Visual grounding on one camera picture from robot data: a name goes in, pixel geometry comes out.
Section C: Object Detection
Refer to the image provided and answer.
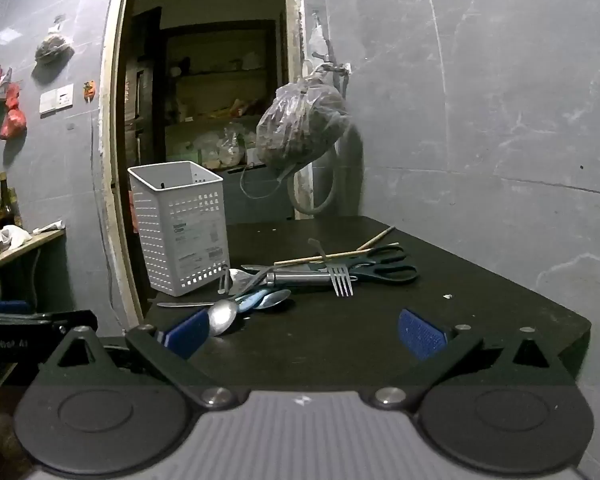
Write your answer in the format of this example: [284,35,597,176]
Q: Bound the wooden side shelf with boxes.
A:
[0,230,66,277]

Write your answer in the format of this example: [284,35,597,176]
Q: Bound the clear plastic bag dark contents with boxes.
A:
[256,76,351,171]

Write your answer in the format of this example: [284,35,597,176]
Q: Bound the grey hose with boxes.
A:
[287,125,352,214]

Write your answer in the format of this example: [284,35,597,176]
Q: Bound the wooden shelf unit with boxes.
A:
[159,20,282,172]

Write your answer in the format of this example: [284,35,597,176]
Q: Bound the cream door frame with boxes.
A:
[99,0,314,322]

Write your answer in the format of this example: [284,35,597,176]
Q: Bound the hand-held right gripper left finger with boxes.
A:
[37,309,233,407]

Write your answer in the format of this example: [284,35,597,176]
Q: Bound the small hanging plastic bag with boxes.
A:
[34,29,75,66]

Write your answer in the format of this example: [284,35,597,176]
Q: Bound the green-handled scissors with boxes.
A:
[325,244,419,284]

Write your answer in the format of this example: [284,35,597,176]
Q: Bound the steel-handled kitchen tool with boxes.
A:
[265,271,332,287]

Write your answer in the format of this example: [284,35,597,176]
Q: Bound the white hanging plastic bag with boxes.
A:
[307,12,334,64]

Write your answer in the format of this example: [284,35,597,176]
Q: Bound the dark glass bottle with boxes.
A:
[0,172,17,229]

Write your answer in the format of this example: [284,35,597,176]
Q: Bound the metal fork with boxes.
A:
[308,238,356,297]

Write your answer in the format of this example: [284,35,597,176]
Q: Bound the wooden chopstick purple tip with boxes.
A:
[274,248,374,266]
[356,226,396,251]

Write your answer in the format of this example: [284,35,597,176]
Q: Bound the white wall switch plate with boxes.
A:
[39,82,75,115]

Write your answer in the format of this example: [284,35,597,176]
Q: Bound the white cloth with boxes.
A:
[0,224,34,251]

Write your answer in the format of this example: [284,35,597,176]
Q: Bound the white perforated utensil basket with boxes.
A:
[128,161,231,297]

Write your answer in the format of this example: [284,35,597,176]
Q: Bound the dark wooden door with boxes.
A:
[125,6,167,177]

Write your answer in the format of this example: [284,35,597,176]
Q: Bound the grey cabinet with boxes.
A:
[215,164,297,226]

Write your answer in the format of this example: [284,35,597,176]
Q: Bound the metal wall faucet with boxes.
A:
[310,57,354,87]

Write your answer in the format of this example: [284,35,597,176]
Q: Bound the thin white wire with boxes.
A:
[239,162,287,199]

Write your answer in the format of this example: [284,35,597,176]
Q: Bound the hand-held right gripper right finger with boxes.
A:
[371,309,576,407]

